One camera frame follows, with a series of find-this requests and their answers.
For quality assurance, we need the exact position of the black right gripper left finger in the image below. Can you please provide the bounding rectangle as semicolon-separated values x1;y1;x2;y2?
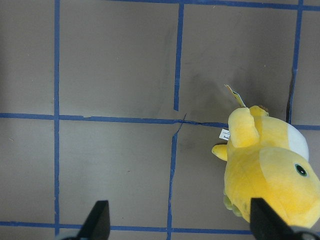
75;200;111;240

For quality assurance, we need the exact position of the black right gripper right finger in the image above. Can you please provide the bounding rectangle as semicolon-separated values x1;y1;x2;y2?
250;198;320;240

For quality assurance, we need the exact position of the yellow plush dinosaur toy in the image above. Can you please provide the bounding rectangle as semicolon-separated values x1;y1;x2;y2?
211;91;320;228

